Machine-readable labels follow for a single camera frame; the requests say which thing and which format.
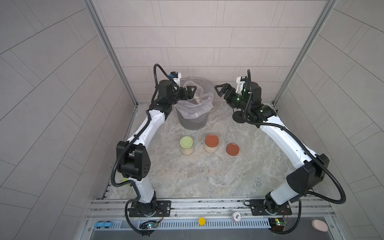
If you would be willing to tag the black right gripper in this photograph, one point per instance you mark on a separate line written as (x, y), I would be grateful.
(230, 97)

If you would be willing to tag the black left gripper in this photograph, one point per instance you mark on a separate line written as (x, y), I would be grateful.
(186, 96)

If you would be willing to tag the red jar lid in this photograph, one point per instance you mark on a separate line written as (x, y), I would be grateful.
(232, 149)

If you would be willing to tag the clear rice jar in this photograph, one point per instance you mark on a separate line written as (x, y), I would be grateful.
(198, 94)

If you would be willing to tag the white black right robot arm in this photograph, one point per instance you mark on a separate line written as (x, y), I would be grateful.
(310, 168)

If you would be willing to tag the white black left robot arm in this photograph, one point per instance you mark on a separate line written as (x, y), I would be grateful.
(133, 162)

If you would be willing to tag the red lidded rice jar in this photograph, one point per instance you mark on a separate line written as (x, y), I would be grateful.
(211, 143)

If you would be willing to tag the green lidded rice jar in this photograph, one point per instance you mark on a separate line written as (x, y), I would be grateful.
(187, 145)

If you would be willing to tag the clear plastic bin liner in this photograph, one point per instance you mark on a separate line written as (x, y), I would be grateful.
(188, 109)

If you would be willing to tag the metal mesh waste bin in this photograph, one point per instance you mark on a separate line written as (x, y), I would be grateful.
(193, 124)

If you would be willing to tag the black microphone stand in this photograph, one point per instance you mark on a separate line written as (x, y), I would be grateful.
(239, 117)

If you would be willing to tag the white round knob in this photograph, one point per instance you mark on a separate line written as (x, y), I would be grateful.
(236, 217)

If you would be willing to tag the aluminium corner profile left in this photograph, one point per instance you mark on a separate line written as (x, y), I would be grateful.
(90, 7)

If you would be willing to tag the aluminium corner profile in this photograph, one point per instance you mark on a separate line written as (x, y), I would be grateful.
(90, 7)
(324, 15)

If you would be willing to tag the aluminium corner profile right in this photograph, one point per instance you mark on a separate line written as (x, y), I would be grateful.
(324, 15)

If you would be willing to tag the left circuit board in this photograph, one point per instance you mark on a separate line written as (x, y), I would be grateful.
(149, 225)

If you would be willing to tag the circuit board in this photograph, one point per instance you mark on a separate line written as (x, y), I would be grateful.
(278, 225)
(149, 225)

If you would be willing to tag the right circuit board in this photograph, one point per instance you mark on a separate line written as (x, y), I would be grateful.
(278, 225)

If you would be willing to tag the blue toy car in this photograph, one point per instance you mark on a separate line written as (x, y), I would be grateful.
(103, 225)

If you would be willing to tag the pink round pad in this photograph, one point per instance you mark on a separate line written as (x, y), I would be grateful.
(320, 225)

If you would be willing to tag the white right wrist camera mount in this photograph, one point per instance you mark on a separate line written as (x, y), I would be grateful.
(241, 82)

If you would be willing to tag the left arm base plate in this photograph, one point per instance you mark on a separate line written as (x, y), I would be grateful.
(159, 209)

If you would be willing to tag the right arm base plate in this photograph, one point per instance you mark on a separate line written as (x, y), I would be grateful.
(259, 208)

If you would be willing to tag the aluminium rail frame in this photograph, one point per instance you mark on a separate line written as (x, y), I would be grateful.
(185, 214)

